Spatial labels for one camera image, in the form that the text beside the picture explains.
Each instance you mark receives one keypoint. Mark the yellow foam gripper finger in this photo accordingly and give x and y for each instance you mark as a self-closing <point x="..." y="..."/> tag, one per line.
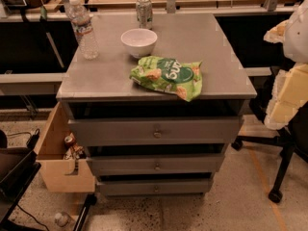
<point x="289" y="94"/>
<point x="277" y="33"/>

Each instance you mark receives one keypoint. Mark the green rice chip bag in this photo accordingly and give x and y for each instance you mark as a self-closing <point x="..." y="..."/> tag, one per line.
<point x="169" y="76"/>

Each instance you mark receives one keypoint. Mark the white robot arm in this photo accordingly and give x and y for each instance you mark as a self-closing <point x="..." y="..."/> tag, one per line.
<point x="295" y="46"/>

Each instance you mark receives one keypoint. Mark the red can in drawer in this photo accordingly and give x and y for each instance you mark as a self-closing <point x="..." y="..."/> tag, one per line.
<point x="68" y="141"/>

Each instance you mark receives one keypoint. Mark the black office chair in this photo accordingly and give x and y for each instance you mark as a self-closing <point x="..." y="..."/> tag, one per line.
<point x="290" y="138"/>

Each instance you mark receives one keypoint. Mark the top grey drawer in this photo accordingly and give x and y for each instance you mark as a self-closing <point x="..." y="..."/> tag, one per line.
<point x="149" y="131"/>

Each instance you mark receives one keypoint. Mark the grey drawer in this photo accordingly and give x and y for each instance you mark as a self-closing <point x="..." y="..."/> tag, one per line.
<point x="122" y="188"/>
<point x="149" y="131"/>
<point x="154" y="164"/>

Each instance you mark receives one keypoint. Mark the middle grey drawer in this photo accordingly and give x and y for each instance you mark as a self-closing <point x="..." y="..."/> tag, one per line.
<point x="154" y="164"/>

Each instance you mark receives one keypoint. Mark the bottom grey drawer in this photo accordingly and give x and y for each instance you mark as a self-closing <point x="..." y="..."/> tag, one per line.
<point x="122" y="188"/>

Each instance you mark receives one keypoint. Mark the white ceramic bowl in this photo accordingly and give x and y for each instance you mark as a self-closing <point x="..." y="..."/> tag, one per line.
<point x="139" y="42"/>

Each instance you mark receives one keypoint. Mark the grey drawer cabinet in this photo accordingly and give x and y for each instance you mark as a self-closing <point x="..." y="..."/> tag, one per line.
<point x="102" y="88"/>

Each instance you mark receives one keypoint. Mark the clear plastic water bottle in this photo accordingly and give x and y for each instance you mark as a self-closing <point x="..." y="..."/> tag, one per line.
<point x="81" y="23"/>

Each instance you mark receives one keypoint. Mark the open wooden side drawer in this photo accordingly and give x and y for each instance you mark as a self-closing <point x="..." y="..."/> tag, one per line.
<point x="61" y="170"/>

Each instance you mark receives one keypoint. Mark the plastic bottle on floor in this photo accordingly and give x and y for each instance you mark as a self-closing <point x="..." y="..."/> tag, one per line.
<point x="62" y="219"/>

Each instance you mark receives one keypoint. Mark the black cart lower left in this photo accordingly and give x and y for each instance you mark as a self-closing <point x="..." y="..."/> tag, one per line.
<point x="18" y="167"/>

